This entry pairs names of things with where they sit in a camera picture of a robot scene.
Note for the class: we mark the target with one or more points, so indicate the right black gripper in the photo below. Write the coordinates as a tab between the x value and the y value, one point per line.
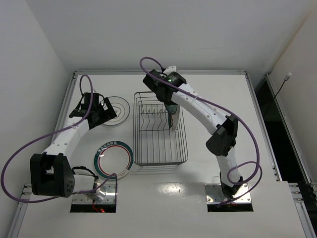
170	106

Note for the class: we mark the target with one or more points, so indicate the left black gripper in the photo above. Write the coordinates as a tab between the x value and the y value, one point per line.
104	112

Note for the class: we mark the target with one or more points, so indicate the green red rim plate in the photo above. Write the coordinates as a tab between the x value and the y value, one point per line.
173	124
114	157

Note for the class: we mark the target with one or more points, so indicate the small blue patterned plate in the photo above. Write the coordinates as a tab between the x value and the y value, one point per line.
172	111

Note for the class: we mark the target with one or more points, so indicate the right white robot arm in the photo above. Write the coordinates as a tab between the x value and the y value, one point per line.
222	128

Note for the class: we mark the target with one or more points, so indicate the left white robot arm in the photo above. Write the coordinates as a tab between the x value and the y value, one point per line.
51	172

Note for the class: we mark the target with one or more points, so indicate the white plate thin green rings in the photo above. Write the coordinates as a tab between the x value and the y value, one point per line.
122	111

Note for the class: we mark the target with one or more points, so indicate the grey wire dish rack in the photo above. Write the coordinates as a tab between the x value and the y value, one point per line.
155	142

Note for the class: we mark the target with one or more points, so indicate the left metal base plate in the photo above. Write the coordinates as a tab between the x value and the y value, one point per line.
105	195

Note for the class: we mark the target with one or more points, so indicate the metal base plate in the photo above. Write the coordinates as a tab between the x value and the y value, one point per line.
214	195
105	195

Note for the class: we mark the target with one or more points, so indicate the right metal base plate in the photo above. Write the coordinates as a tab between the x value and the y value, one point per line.
214	195

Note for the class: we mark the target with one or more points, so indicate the black wall cable white plug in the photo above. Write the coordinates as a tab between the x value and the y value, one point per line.
286	78

